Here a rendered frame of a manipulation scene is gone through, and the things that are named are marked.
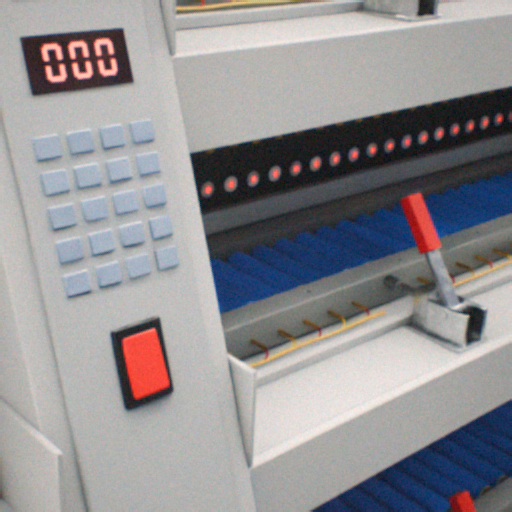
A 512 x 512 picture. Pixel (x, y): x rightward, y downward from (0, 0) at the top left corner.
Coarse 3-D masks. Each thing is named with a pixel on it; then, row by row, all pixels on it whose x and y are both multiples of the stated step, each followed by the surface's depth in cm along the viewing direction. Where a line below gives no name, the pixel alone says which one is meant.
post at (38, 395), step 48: (144, 0) 39; (0, 144) 35; (0, 192) 35; (192, 192) 40; (0, 240) 35; (192, 240) 40; (0, 288) 36; (0, 336) 37; (48, 336) 36; (0, 384) 38; (48, 384) 36; (48, 432) 36; (240, 432) 42; (240, 480) 42
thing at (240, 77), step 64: (192, 0) 49; (256, 0) 49; (320, 0) 55; (384, 0) 52; (448, 0) 59; (192, 64) 41; (256, 64) 43; (320, 64) 46; (384, 64) 49; (448, 64) 53; (192, 128) 42; (256, 128) 44
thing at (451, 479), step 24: (504, 408) 78; (456, 432) 74; (480, 432) 75; (504, 432) 75; (408, 456) 71; (432, 456) 71; (456, 456) 72; (480, 456) 72; (504, 456) 72; (384, 480) 69; (408, 480) 68; (432, 480) 69; (456, 480) 69; (480, 480) 69; (504, 480) 69; (336, 504) 65; (360, 504) 66; (384, 504) 67; (408, 504) 66; (432, 504) 66; (456, 504) 57; (480, 504) 65; (504, 504) 66
